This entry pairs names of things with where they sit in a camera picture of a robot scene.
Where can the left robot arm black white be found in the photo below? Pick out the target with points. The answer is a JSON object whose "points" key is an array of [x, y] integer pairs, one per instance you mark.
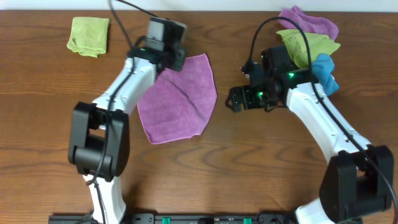
{"points": [[99, 144]]}

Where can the purple cloth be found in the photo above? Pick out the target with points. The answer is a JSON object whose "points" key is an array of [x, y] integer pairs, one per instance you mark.
{"points": [[311, 24], [179, 104]]}

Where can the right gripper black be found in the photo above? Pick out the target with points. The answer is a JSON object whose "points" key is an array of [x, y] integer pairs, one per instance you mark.
{"points": [[246, 91]]}

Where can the folded green cloth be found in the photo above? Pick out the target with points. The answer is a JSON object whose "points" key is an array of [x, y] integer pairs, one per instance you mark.
{"points": [[89, 36]]}

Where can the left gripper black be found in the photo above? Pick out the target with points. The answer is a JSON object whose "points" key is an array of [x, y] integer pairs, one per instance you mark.
{"points": [[180, 64]]}

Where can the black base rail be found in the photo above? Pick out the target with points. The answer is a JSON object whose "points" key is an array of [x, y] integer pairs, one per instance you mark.
{"points": [[150, 218]]}

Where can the crumpled olive green cloth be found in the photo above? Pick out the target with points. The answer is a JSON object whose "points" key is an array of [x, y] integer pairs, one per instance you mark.
{"points": [[318, 44]]}

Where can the crumpled purple cloth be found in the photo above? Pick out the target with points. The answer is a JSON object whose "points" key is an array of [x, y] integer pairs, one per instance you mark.
{"points": [[311, 24]]}

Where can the crumpled blue cloth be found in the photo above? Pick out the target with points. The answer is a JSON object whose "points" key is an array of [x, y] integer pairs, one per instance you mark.
{"points": [[322, 68]]}

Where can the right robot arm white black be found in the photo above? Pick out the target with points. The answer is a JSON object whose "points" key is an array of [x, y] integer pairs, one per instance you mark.
{"points": [[359, 176]]}

